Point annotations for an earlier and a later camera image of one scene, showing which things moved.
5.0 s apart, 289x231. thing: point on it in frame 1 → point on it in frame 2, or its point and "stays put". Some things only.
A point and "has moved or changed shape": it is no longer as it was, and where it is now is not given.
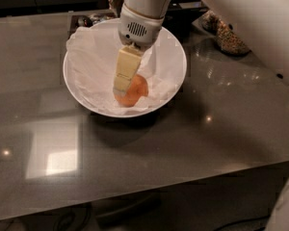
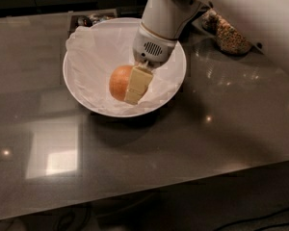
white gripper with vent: (139, 29) → (151, 48)
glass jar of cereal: (224, 35) stays put
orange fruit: (137, 89) has moved or changed shape
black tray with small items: (87, 20) stays put
